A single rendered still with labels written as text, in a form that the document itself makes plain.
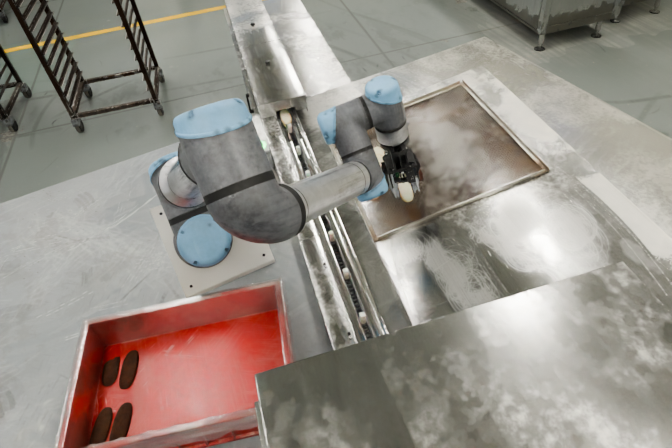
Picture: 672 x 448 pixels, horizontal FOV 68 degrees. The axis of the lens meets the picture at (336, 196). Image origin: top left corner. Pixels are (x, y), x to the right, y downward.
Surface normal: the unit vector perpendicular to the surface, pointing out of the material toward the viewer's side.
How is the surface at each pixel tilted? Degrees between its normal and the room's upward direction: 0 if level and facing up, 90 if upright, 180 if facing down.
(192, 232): 56
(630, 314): 0
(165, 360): 0
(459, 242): 10
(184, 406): 0
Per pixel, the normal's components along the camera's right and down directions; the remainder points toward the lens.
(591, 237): -0.26, -0.68
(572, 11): 0.27, 0.63
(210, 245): 0.32, 0.06
